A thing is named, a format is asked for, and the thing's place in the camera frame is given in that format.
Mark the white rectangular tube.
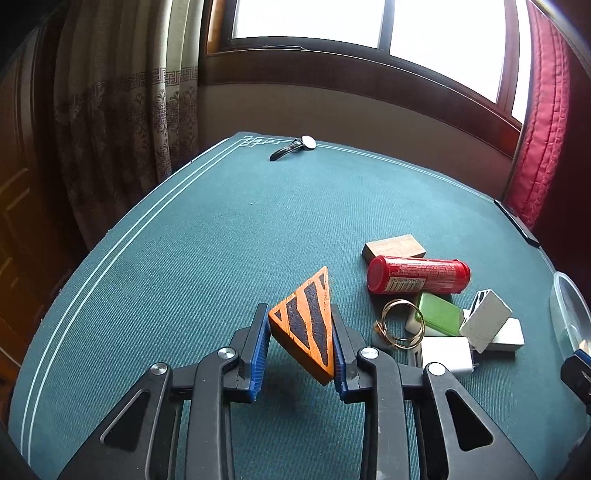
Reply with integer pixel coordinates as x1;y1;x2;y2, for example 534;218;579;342
459;289;513;354

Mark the clear plastic container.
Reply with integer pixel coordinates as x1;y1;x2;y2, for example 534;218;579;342
549;271;591;365

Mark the brown wooden block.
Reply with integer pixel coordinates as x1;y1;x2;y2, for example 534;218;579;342
361;234;427;264

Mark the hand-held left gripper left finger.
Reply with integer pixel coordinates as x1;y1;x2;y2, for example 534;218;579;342
58;302;273;480

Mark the red quilted curtain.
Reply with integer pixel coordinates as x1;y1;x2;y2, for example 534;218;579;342
503;0;591;232

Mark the wooden framed window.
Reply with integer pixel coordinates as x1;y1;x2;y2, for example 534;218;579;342
203;0;532;158

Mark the black flat device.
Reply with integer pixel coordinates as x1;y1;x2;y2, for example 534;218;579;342
494;198;540;248

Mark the orange black-striped triangular block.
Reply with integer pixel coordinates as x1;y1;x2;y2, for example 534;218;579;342
268;266;336;387

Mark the brown wooden door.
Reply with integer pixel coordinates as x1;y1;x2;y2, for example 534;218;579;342
0;46;90;370

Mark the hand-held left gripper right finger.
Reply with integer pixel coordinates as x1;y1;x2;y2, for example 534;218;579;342
330;307;539;480

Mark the beige patterned curtain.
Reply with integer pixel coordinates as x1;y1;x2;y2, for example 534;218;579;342
51;0;205;252

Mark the black strap wristwatch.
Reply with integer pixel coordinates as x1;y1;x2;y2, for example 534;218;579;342
270;136;317;162

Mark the green rectangular block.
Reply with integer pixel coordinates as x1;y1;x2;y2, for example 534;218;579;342
417;292;465;337

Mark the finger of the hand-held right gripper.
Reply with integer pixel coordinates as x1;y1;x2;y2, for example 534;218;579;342
560;348;591;409

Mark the red cylindrical can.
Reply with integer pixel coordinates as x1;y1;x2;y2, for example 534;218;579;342
367;255;472;295

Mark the small white box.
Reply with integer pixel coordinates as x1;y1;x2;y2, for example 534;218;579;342
487;318;526;354

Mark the white charger adapter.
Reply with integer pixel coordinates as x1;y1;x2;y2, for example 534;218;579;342
418;336;481;378

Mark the green table cloth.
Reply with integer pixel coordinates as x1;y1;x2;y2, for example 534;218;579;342
9;131;589;480

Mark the gold wire ring holder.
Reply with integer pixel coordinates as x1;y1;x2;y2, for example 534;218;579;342
372;298;426;350

